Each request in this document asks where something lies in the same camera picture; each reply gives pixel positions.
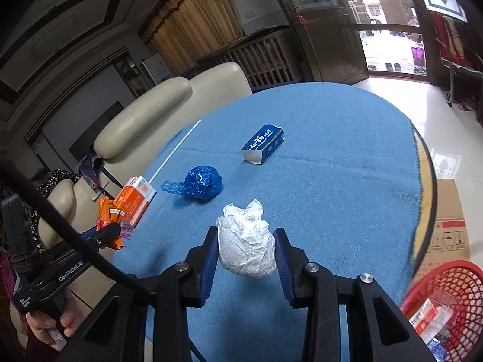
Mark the wooden door with glass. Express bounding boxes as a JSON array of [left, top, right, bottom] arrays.
[[260, 0, 368, 85]]

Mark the orange wrapper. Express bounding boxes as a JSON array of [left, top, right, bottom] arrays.
[[96, 197, 134, 250]]

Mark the white thin stick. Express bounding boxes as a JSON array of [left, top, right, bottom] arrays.
[[148, 119, 202, 185]]

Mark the blue crumpled plastic bag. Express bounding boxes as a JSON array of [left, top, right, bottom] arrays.
[[161, 165, 223, 201]]

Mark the brown curtain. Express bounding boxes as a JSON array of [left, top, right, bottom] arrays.
[[141, 0, 246, 68]]

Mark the wooden crib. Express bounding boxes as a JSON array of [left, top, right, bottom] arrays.
[[194, 26, 295, 91]]

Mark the dark patterned bag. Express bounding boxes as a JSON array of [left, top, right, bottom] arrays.
[[77, 154, 125, 197]]

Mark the white paper ball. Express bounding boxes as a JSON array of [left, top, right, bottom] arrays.
[[216, 198, 277, 279]]

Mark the person's left hand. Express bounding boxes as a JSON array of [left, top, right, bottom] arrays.
[[26, 292, 82, 351]]

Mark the blue cardboard box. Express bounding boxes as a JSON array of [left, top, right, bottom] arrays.
[[241, 123, 284, 165]]

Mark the red plastic basket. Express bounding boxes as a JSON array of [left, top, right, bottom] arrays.
[[400, 260, 483, 362]]

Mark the white framed board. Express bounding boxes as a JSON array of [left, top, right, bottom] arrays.
[[142, 53, 172, 85]]

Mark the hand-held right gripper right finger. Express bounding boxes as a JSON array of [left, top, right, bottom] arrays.
[[273, 228, 434, 362]]

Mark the cream leather sofa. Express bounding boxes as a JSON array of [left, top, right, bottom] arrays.
[[8, 62, 253, 348]]

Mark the red striped cloth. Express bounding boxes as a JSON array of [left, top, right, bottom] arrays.
[[432, 13, 472, 65]]

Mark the brown cardboard box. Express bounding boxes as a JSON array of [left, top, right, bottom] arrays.
[[415, 178, 472, 272]]

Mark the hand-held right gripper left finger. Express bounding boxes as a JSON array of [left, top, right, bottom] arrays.
[[56, 226, 219, 362]]

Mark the clear plastic container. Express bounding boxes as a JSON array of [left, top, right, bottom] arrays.
[[405, 290, 465, 348]]

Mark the orange white carton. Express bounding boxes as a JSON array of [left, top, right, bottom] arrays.
[[113, 176, 156, 227]]

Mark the dark floral cloth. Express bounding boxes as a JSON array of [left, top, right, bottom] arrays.
[[32, 169, 82, 197]]

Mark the blue white wrapper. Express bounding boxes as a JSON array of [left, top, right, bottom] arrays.
[[429, 340, 449, 360]]

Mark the black cable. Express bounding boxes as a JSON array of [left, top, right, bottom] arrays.
[[0, 160, 155, 304]]

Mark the person's left forearm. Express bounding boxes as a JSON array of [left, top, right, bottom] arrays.
[[0, 251, 34, 362]]

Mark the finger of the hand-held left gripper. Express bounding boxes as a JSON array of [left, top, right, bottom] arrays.
[[77, 222, 121, 252]]

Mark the red white small box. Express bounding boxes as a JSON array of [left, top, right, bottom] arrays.
[[409, 298, 448, 338]]

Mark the metal chair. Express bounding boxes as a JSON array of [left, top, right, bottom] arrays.
[[430, 11, 483, 110]]

